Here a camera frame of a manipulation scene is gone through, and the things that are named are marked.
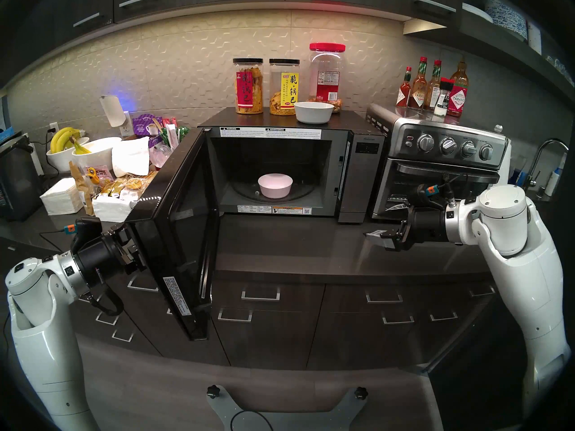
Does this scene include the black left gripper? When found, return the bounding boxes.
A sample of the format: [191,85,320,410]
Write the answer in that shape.
[72,223,148,287]

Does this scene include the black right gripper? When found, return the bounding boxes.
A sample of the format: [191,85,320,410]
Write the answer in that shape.
[364,202,451,252]

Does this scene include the black glass microwave door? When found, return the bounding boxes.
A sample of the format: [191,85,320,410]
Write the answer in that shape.
[125,128,221,342]

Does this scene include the pink bowl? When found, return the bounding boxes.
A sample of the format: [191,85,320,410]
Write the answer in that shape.
[258,173,293,199]

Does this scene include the blue patterned bowl stack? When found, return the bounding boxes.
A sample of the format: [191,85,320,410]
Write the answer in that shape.
[487,0,528,40]

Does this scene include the black microwave oven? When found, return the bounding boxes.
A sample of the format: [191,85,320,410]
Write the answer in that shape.
[198,107,386,224]

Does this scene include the glass microwave turntable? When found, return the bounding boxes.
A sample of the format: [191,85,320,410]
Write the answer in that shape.
[230,172,318,204]

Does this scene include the white paper napkin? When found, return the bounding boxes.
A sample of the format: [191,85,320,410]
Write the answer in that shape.
[111,136,150,178]
[92,193,137,223]

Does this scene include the small wrapped cake packets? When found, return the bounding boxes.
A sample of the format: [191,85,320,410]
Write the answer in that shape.
[101,176,144,199]

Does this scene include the pink yellow snack packet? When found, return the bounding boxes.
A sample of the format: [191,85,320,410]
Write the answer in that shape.
[85,165,114,188]

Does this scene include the white napkin stack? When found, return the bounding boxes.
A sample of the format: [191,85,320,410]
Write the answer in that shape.
[40,178,84,216]

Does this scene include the large white bowl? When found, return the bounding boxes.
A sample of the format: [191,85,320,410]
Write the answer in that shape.
[72,137,123,172]

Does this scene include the clear plastic bag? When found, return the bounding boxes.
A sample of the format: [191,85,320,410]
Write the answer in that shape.
[150,144,173,168]

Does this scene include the stainless toaster oven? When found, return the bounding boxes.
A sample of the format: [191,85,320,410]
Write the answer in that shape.
[365,103,510,222]

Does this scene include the small white bowl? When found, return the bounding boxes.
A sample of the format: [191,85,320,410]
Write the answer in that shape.
[46,137,90,172]

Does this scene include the white red sachet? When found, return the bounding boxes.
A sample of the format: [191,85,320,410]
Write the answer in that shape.
[164,118,181,150]

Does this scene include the purple snack packet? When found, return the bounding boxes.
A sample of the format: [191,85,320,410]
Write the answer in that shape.
[133,114,163,148]

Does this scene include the black countertop appliance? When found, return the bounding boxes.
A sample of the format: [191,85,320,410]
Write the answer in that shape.
[0,134,44,223]

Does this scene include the yellow banana bunch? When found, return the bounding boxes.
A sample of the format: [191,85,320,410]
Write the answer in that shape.
[50,127,84,153]

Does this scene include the small red hot sauce bottle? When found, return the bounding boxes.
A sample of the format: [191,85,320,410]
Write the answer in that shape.
[396,66,413,108]

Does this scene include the Tabasco bottle brown sauce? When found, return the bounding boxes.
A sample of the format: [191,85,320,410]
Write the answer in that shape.
[407,57,428,111]

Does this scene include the white shaker dark lid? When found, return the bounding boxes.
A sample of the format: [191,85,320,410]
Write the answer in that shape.
[433,78,454,117]

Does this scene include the Tabasco bottle green sauce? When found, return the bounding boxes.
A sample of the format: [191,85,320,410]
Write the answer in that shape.
[425,60,442,112]

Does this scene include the large Tabasco bottle red label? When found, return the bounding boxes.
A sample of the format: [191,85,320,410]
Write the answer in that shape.
[447,57,469,118]

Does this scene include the clear jar red lid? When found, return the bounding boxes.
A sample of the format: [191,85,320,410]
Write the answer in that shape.
[305,43,346,114]

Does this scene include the chrome sink faucet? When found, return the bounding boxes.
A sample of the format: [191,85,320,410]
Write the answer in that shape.
[523,139,569,197]

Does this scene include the white soap bottle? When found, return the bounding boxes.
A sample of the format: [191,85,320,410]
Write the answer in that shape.
[544,153,567,197]

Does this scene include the snack jar yellow label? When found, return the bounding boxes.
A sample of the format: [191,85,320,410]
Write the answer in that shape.
[269,59,300,116]

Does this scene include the snack jar red label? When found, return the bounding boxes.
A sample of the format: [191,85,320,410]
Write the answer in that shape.
[233,58,265,115]

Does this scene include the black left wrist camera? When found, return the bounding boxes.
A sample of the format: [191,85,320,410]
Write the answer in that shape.
[63,217,104,252]

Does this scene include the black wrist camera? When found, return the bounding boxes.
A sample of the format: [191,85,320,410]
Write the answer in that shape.
[63,217,104,252]
[416,183,454,209]

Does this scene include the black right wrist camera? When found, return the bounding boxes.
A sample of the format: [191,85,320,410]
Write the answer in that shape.
[416,183,454,209]

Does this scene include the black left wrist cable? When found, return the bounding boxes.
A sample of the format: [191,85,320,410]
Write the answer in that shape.
[88,273,124,317]

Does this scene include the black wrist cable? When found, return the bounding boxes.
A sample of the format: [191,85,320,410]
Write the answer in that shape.
[88,273,124,317]
[442,173,468,202]

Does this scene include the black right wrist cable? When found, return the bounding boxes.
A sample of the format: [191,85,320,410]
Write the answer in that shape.
[442,173,468,202]

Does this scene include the dark open wall shelf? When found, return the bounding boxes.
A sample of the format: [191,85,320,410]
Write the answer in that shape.
[403,0,575,105]

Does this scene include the black base cable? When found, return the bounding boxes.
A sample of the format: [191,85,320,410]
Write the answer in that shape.
[230,410,274,431]

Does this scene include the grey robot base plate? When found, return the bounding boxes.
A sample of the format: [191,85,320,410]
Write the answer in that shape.
[207,385,368,431]

